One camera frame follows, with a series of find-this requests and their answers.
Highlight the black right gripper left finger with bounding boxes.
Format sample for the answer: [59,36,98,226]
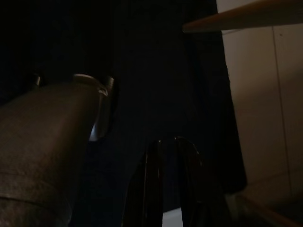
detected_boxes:
[120,139,166,227]

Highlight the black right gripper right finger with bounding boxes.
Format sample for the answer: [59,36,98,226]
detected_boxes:
[174,136,232,227]

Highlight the wooden table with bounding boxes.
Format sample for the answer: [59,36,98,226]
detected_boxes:
[181,0,303,33]

